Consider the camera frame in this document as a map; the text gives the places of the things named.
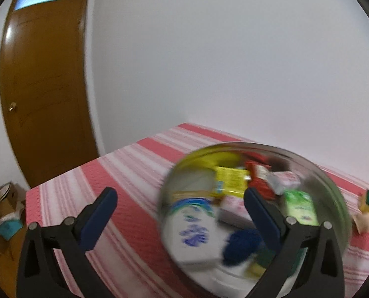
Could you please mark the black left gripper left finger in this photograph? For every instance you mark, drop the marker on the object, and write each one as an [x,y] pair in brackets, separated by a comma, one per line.
[39,274]

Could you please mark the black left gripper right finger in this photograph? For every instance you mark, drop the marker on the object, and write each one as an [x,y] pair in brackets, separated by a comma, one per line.
[321,273]

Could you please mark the green tissue pack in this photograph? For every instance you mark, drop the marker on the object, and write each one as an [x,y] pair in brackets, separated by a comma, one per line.
[299,205]

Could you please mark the white red-lettered snack packet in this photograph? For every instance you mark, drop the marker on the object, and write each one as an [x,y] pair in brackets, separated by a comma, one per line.
[280,182]

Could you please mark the yellow green sponge in tin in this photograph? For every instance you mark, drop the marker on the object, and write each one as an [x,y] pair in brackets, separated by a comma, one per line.
[260,263]

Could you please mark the beige paper packet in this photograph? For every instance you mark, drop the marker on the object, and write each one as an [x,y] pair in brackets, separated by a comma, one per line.
[361,221]

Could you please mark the cardboard box with clutter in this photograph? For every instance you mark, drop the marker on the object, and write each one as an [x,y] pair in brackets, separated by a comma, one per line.
[11,209]

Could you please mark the blue scrubber ball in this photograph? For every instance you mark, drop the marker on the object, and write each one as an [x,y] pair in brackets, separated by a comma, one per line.
[240,246]

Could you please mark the red white striped bedspread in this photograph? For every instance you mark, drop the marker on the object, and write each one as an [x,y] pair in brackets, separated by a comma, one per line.
[129,256]

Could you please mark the red foil snack wrapper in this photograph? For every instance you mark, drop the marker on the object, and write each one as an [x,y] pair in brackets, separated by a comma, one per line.
[258,179]

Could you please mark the pink white snack packet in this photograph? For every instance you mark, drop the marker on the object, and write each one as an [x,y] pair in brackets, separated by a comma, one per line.
[233,212]

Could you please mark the round metal tin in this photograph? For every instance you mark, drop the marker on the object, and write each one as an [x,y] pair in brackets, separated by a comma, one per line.
[194,176]

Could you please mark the yellow snack box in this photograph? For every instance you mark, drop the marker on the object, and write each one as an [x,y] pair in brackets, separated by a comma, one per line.
[230,182]

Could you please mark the white blue-print packet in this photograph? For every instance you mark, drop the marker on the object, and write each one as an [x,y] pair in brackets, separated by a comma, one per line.
[191,232]

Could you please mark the brass door knob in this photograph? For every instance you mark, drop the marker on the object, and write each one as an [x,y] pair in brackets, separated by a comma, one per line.
[12,107]

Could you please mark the brown wooden door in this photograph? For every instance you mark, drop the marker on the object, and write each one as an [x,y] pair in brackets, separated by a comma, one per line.
[42,70]

